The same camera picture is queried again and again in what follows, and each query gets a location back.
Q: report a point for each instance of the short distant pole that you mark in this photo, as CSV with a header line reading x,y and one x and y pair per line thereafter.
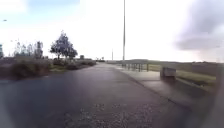
x,y
112,55

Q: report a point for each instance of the metal railing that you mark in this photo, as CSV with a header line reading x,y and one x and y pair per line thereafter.
x,y
135,66

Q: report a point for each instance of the dark grey asphalt path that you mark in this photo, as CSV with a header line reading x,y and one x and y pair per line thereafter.
x,y
96,93

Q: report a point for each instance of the tall thin lamp pole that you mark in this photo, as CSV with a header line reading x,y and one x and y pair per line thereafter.
x,y
124,30

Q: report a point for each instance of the grey paved side strip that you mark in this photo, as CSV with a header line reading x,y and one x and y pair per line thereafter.
x,y
156,85

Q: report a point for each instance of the dark leafy tree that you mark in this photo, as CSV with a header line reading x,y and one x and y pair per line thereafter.
x,y
63,46

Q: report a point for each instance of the grey box-shaped bin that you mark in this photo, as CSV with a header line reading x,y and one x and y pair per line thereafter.
x,y
168,72

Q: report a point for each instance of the grass field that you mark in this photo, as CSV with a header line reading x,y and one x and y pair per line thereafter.
x,y
193,71

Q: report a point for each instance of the low bushes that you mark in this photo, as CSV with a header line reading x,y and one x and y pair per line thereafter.
x,y
30,68

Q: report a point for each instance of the row of bare trees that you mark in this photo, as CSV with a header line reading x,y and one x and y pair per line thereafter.
x,y
28,50

